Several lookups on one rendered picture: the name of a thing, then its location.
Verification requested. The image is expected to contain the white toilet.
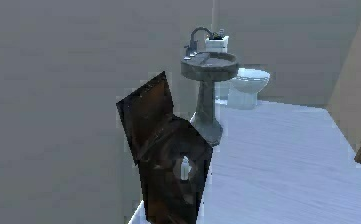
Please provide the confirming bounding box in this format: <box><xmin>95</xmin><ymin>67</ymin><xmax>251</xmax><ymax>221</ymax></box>
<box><xmin>226</xmin><ymin>67</ymin><xmax>271</xmax><ymax>110</ymax></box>

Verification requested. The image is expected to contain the dark brown open bin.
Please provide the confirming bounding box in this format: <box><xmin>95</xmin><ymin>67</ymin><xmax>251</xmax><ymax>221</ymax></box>
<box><xmin>115</xmin><ymin>70</ymin><xmax>214</xmax><ymax>224</ymax></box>

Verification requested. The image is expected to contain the white bottle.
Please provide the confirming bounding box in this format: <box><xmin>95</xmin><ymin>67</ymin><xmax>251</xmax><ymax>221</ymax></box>
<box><xmin>180</xmin><ymin>155</ymin><xmax>192</xmax><ymax>181</ymax></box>

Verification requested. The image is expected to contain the grey sink faucet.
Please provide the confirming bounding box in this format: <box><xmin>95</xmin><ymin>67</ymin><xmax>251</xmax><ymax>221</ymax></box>
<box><xmin>183</xmin><ymin>26</ymin><xmax>215</xmax><ymax>61</ymax></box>

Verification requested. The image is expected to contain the grey pedestal sink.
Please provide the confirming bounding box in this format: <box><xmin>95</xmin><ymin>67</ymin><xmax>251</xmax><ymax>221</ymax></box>
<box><xmin>180</xmin><ymin>51</ymin><xmax>240</xmax><ymax>148</ymax></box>

